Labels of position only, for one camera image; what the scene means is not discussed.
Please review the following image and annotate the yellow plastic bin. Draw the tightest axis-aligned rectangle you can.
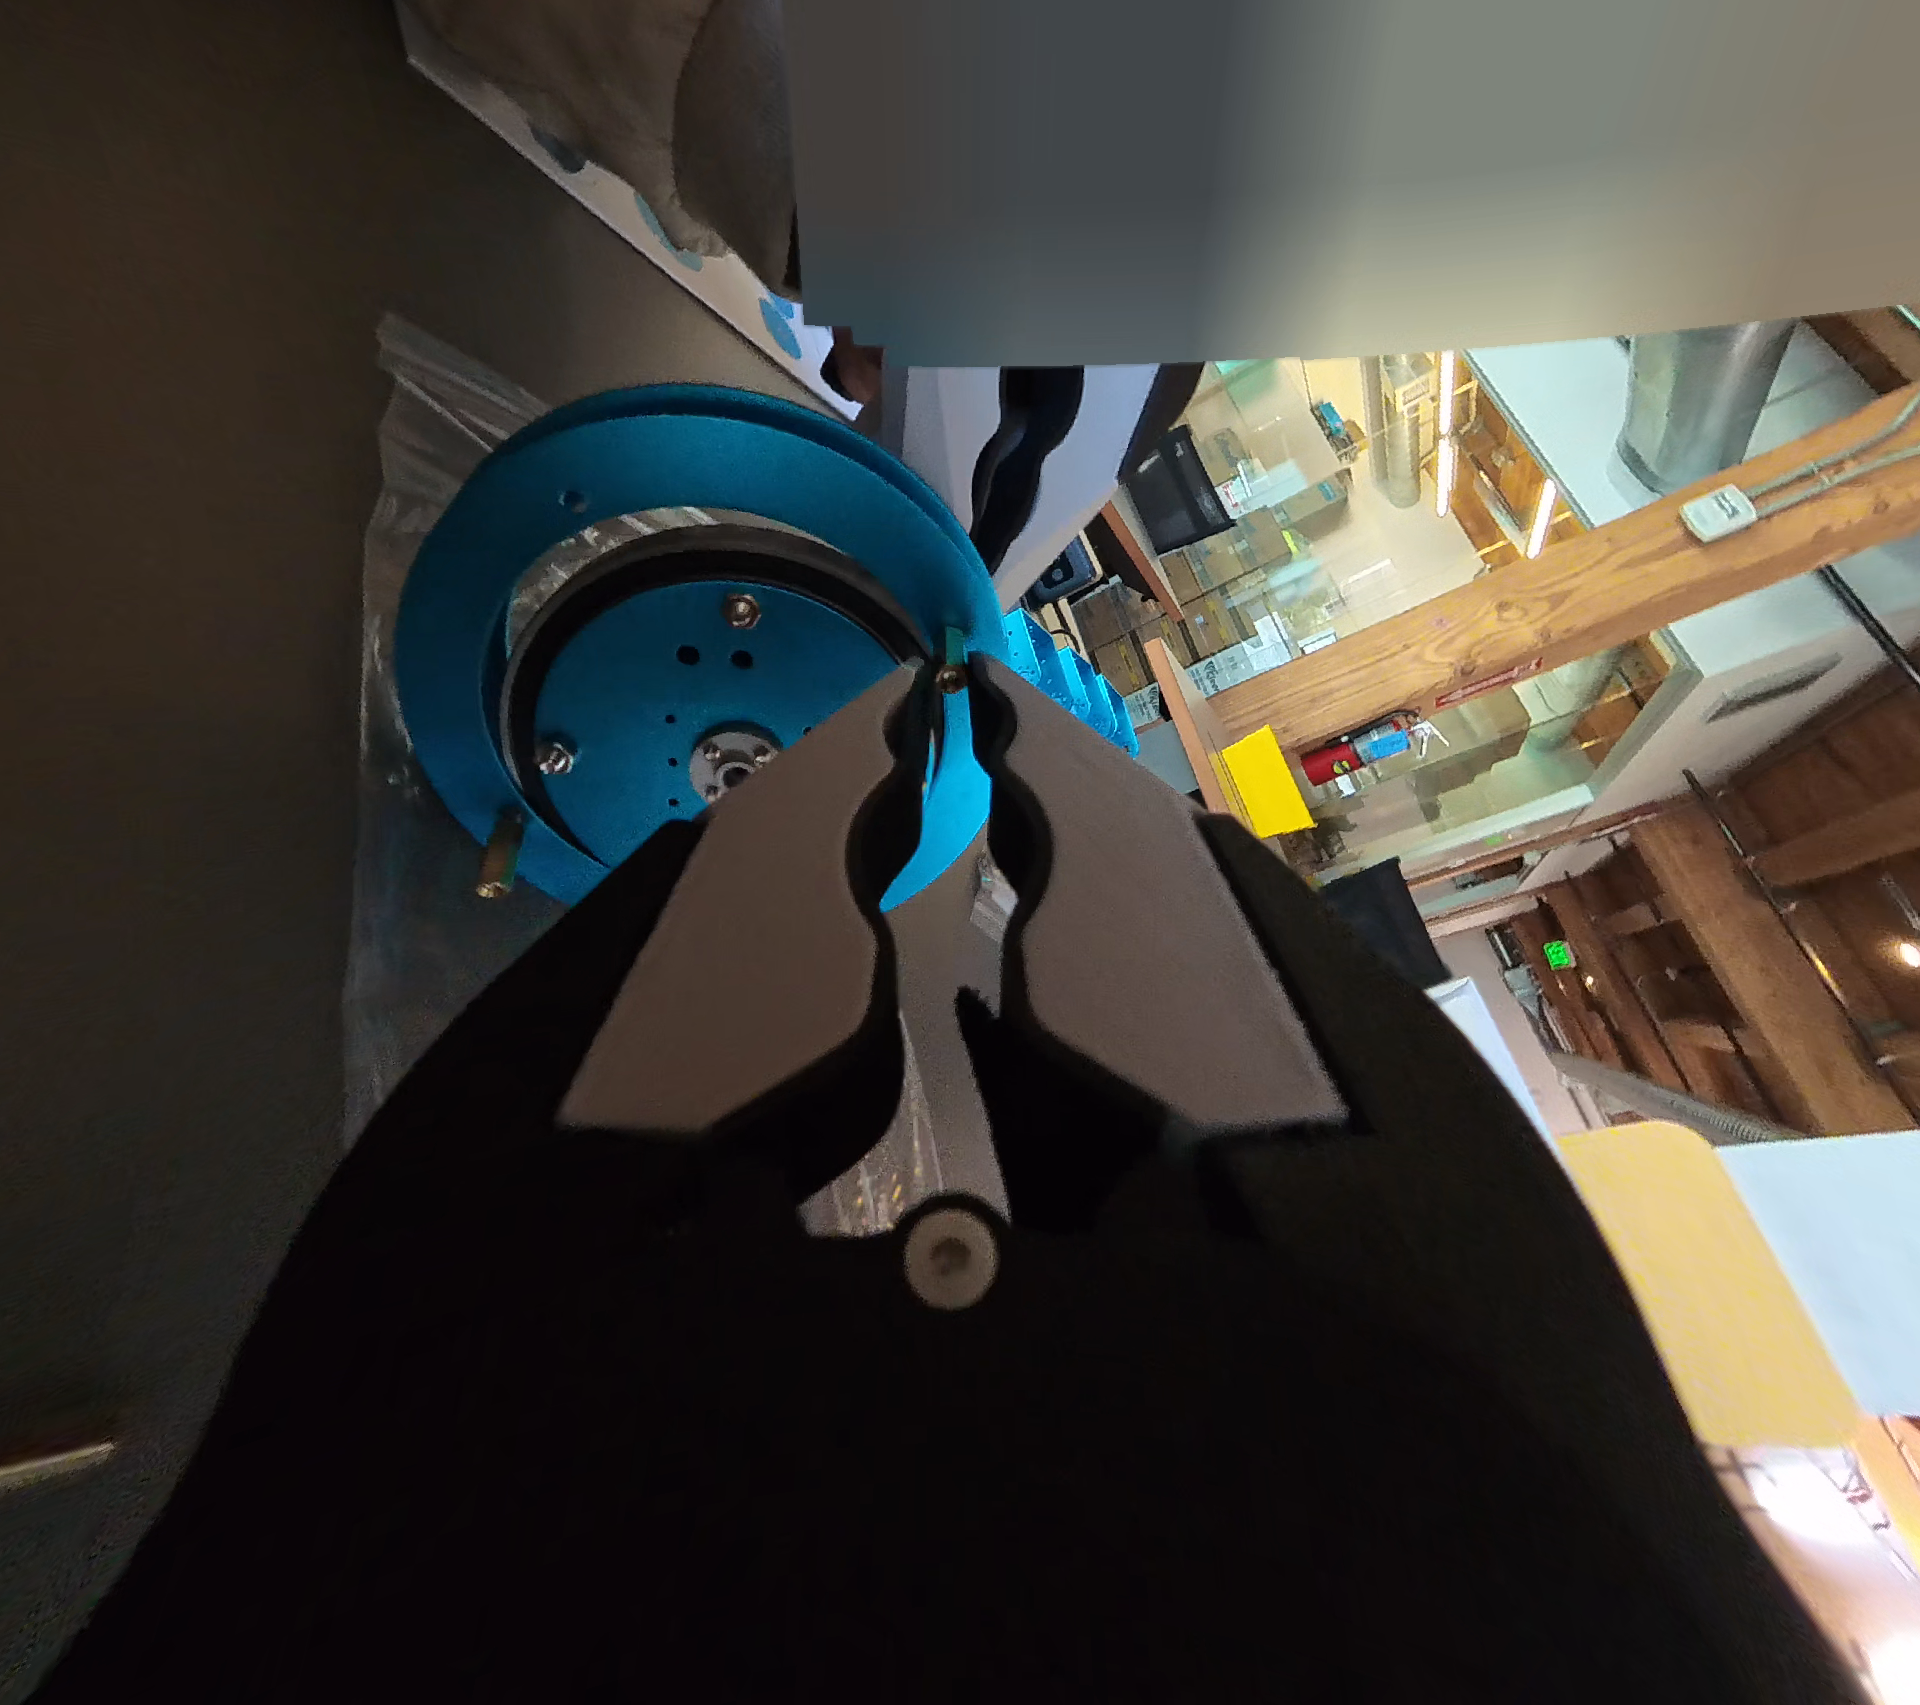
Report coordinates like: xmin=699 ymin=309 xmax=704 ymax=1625
xmin=1209 ymin=725 xmax=1320 ymax=839

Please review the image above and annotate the silver ventilation duct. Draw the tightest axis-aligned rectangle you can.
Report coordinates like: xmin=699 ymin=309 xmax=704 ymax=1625
xmin=1609 ymin=320 xmax=1797 ymax=502

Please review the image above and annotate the blue metal turntable assembly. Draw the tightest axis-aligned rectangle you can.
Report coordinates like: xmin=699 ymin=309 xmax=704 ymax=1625
xmin=393 ymin=381 xmax=1004 ymax=915

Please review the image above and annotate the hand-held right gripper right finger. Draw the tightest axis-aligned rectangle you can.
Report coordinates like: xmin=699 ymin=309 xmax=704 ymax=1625
xmin=963 ymin=659 xmax=1346 ymax=1136

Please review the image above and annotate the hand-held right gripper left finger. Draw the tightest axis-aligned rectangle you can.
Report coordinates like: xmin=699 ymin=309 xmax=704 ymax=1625
xmin=558 ymin=667 xmax=938 ymax=1136

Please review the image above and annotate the large clear plastic bag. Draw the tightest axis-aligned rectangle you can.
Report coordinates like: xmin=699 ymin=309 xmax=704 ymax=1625
xmin=342 ymin=310 xmax=616 ymax=1143

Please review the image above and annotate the stack of cardboard boxes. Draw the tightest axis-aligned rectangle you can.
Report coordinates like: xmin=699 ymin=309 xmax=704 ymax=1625
xmin=1069 ymin=502 xmax=1340 ymax=697

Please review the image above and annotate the wooden pillar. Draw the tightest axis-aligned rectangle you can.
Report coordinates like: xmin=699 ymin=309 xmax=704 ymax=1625
xmin=1204 ymin=381 xmax=1920 ymax=750

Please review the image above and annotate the black laptop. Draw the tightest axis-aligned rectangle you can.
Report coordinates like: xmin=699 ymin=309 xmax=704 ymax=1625
xmin=1317 ymin=854 xmax=1452 ymax=989

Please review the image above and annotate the black office chair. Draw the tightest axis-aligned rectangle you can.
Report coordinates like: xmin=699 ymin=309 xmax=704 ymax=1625
xmin=1122 ymin=424 xmax=1241 ymax=556

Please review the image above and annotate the red fire extinguisher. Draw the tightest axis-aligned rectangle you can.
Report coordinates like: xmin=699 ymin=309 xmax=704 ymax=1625
xmin=1297 ymin=712 xmax=1422 ymax=789

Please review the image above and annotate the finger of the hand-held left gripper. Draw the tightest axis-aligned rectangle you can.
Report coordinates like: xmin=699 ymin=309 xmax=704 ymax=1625
xmin=885 ymin=363 xmax=1037 ymax=566
xmin=989 ymin=361 xmax=1204 ymax=609

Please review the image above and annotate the white instruction booklet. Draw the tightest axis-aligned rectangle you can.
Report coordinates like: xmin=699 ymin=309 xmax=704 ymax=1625
xmin=401 ymin=36 xmax=867 ymax=416

